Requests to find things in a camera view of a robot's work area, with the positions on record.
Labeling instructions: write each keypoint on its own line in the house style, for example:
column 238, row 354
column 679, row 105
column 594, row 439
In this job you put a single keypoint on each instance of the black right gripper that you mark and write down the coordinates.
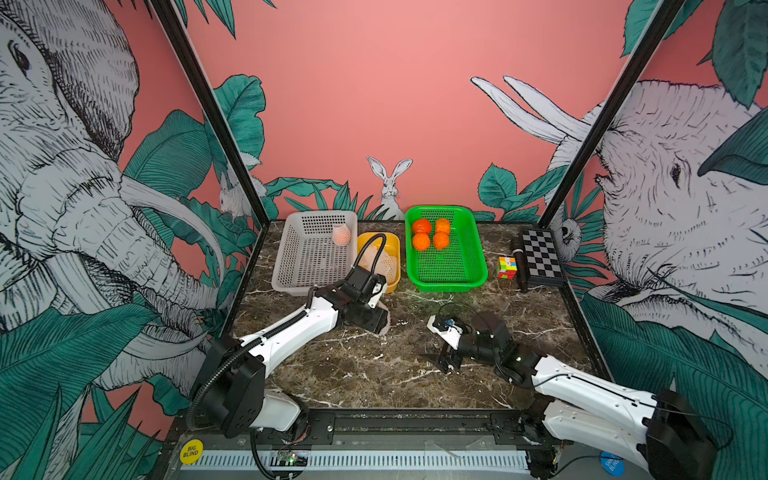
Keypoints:
column 450, row 355

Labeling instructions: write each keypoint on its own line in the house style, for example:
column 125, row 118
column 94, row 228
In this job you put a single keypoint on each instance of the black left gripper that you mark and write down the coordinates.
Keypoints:
column 379, row 319

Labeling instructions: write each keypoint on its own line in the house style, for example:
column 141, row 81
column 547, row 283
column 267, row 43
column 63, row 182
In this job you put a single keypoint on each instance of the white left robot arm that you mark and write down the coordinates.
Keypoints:
column 229, row 392

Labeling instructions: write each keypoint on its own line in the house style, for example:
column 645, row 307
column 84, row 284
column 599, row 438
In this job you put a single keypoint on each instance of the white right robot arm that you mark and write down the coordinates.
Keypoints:
column 659, row 432

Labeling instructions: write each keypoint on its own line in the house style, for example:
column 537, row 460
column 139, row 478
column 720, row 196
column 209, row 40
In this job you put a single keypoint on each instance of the yellow plastic tub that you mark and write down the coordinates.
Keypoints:
column 392, row 246

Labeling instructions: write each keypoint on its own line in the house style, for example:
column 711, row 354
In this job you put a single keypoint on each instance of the white plastic perforated basket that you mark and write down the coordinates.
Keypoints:
column 307, row 254

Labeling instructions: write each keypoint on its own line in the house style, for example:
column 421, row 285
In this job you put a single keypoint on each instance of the colourful rubiks cube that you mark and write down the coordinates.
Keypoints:
column 506, row 267

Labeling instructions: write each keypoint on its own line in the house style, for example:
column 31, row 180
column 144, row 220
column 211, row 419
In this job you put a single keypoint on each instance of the green plastic perforated basket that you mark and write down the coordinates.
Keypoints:
column 461, row 266

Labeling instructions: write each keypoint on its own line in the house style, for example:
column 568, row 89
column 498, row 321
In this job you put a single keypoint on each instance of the black white folding chessboard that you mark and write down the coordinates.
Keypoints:
column 542, row 259

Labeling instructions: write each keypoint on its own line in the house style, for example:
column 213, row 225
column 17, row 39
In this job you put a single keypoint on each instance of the black cylindrical microphone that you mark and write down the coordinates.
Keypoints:
column 522, row 276

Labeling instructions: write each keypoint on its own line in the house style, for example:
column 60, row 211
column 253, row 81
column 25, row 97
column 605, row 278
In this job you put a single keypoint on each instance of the blue round sticker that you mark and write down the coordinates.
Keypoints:
column 612, row 464

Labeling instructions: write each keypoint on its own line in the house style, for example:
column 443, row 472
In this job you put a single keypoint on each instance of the yellow round sticker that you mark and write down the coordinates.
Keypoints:
column 191, row 452

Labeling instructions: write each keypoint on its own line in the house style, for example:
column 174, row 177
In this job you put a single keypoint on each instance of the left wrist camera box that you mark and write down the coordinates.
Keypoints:
column 364, row 286

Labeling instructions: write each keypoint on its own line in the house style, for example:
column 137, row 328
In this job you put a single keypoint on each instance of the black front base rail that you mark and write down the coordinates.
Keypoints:
column 507, row 427

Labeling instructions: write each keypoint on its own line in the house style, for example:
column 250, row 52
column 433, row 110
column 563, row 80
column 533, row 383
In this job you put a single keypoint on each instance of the white slotted front rail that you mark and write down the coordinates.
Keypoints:
column 505, row 461

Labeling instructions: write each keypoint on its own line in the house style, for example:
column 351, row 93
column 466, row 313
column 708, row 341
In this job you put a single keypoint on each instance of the black frame post left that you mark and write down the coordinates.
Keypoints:
column 175, row 32

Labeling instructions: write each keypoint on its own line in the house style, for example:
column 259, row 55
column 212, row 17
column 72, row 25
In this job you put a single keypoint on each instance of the black frame post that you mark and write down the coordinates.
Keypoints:
column 175, row 32
column 661, row 20

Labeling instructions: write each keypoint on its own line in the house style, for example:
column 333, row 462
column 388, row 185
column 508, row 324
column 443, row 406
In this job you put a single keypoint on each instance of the black frame post right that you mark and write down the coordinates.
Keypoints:
column 661, row 20

